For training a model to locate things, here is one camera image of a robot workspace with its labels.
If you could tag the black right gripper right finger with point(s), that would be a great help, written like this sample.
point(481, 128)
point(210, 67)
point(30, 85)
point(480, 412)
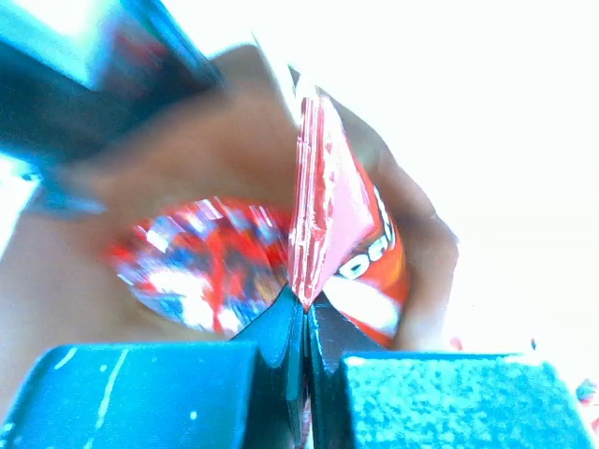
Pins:
point(364, 396)

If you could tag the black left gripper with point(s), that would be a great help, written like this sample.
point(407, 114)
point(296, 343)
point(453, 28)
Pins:
point(77, 76)

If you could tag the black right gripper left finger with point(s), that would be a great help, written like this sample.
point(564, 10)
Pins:
point(244, 393)

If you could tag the red candy assortment bag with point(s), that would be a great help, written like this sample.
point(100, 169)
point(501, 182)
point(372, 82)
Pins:
point(213, 265)

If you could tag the red Doritos bag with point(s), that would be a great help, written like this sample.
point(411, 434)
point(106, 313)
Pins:
point(343, 242)

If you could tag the brown paper bag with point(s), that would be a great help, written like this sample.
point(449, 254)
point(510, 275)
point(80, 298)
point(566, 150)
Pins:
point(56, 287)

